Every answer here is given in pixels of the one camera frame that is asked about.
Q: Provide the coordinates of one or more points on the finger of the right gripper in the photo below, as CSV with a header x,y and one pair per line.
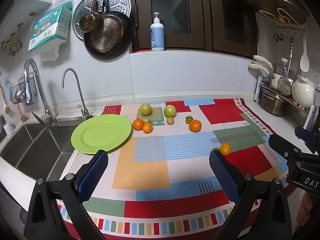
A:
x,y
311,140
283,147

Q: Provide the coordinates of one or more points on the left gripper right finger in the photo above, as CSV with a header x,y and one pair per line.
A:
x,y
273,220

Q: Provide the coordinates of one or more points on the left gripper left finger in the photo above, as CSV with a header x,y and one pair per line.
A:
x,y
44,219

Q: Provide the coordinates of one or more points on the small orange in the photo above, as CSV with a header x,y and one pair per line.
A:
x,y
147,128
225,149

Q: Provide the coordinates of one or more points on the small green tomato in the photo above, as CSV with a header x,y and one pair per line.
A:
x,y
188,119

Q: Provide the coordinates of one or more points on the green guava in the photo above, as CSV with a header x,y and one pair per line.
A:
x,y
145,109
170,111

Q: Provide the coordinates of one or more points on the large orange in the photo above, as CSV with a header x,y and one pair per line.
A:
x,y
138,124

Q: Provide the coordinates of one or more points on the right hand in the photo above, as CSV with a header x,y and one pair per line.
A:
x,y
305,207

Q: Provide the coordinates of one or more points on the metal dish rack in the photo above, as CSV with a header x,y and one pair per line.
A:
x,y
280,105

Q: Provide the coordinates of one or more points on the white ceramic teapot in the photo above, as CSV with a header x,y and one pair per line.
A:
x,y
304,92

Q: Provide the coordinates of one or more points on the glass pot lid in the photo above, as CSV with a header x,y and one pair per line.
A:
x,y
285,85

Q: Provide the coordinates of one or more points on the stainless steel sink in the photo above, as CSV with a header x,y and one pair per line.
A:
x,y
41,151

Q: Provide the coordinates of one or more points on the white rice spoon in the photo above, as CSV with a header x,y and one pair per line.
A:
x,y
304,60

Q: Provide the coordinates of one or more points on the lime green plate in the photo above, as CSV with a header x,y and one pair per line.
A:
x,y
105,132

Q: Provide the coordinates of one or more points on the colourful patterned cloth mat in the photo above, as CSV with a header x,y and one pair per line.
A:
x,y
160,185

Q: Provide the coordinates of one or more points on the black scissors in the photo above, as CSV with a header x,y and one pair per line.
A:
x,y
278,37

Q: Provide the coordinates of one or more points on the blue white pump bottle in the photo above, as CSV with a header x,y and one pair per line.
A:
x,y
157,34

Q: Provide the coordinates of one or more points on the teal white tissue box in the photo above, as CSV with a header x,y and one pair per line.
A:
x,y
50,31

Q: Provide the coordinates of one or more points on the perforated metal strainer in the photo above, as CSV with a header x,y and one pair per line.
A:
x,y
107,37

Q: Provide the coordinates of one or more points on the black frying pan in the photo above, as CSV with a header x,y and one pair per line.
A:
x,y
125,41

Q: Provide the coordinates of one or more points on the round steel steamer tray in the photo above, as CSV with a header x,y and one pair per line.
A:
x,y
85,6

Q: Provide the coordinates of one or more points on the white handled knife lower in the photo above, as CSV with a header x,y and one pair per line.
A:
x,y
260,68

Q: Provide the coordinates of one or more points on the black wire sink basket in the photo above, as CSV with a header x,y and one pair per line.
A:
x,y
18,91

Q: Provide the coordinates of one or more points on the dark wooden window frame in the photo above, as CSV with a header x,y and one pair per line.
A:
x,y
225,26

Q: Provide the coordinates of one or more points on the wall hook rail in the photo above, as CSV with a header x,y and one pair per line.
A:
x,y
14,48

